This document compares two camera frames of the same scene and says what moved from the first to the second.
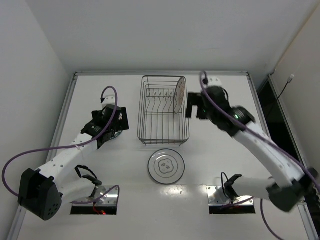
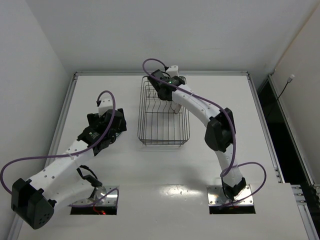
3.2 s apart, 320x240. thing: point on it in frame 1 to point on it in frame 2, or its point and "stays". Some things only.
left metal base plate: x=110 y=199 stays
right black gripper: x=199 y=100 to x=157 y=78
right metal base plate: x=216 y=197 stays
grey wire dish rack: x=158 y=121 stays
